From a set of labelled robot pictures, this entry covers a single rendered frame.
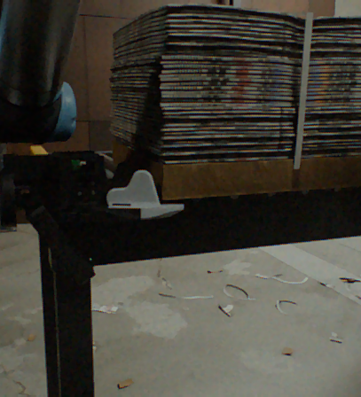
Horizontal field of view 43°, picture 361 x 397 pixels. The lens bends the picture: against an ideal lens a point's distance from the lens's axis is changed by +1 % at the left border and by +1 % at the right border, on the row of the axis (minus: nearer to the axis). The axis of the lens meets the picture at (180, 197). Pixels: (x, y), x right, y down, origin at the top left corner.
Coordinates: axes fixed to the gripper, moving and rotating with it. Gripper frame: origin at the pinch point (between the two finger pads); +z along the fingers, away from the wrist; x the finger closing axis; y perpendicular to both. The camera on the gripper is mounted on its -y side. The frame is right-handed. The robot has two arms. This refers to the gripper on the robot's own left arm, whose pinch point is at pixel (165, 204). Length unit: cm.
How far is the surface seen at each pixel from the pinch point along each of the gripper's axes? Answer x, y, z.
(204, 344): 96, -78, 47
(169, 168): -5.5, 5.5, -1.1
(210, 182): -5.3, 3.5, 4.3
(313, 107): -5.4, 12.7, 18.8
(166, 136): -5.7, 9.3, -1.6
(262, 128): -5.6, 10.1, 11.2
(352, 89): -5.5, 14.9, 24.7
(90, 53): 323, 54, 44
